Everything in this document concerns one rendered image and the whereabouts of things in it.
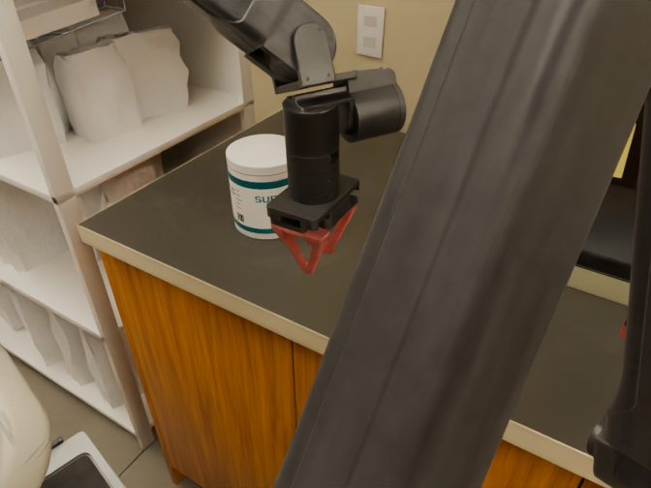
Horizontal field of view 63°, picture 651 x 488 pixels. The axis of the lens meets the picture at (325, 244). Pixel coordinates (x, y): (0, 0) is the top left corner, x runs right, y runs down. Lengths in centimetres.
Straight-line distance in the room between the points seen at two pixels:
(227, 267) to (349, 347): 75
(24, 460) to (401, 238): 18
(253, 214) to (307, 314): 22
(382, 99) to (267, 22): 14
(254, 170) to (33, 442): 68
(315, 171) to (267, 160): 35
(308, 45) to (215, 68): 118
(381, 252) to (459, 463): 7
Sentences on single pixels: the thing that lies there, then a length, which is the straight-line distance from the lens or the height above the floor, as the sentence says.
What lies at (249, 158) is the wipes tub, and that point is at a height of 109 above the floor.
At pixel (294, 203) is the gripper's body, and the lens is 58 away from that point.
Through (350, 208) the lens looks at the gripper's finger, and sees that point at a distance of 61.
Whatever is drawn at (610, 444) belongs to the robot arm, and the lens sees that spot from 44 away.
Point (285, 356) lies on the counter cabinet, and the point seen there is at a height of 81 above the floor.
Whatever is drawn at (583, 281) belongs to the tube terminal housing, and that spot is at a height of 96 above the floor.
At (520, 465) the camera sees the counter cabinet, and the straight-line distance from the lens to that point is 83.
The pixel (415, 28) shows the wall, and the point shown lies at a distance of 132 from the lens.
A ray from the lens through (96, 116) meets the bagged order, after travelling 143.
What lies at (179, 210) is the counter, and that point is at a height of 94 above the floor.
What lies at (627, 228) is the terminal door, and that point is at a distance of 85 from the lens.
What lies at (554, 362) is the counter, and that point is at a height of 94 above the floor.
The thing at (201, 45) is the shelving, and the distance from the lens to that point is 171.
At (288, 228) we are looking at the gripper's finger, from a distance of 58.
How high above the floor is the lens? 150
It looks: 36 degrees down
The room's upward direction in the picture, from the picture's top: straight up
